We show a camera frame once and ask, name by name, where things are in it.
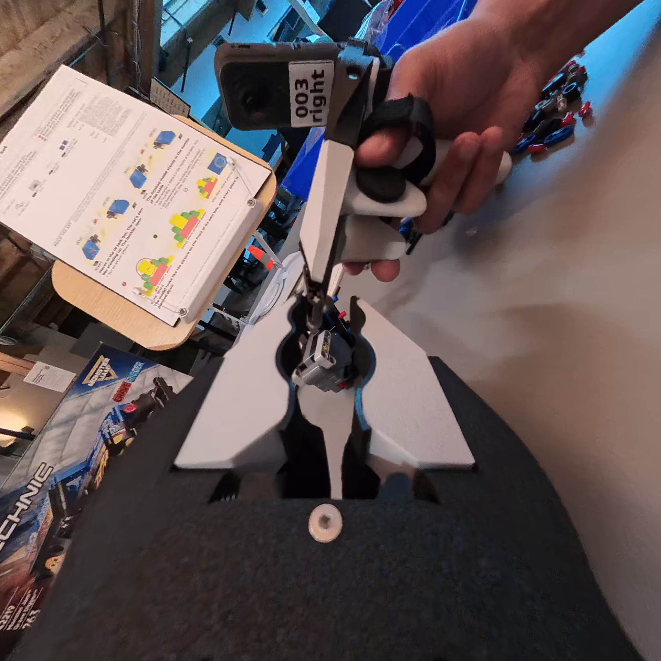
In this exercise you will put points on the pile of small lego pins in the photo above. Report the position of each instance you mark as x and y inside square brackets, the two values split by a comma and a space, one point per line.
[560, 135]

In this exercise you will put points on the white paper note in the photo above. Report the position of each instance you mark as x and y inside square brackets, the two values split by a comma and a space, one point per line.
[49, 377]

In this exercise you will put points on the white document stand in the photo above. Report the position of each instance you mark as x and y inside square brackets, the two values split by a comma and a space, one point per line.
[279, 297]

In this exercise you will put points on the blue plastic bin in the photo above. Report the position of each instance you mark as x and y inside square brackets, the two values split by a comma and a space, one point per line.
[413, 26]

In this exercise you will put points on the lego set box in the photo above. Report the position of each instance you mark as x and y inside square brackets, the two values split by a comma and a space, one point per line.
[77, 439]

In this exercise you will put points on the laminated instruction sheet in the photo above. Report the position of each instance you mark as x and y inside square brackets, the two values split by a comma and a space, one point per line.
[129, 180]

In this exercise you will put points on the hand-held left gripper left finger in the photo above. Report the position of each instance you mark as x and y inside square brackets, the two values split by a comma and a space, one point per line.
[237, 413]

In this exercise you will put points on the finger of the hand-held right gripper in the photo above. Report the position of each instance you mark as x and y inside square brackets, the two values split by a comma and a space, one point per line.
[325, 206]
[338, 281]

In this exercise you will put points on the partly built lego truck chassis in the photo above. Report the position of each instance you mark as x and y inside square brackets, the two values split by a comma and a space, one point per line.
[325, 361]

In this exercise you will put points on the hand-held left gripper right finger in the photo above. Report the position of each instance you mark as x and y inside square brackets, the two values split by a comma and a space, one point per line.
[418, 413]

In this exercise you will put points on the person's right forearm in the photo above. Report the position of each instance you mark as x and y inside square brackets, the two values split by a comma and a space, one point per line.
[594, 15]

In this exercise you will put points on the person's right hand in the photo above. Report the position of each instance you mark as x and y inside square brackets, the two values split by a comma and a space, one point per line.
[465, 77]

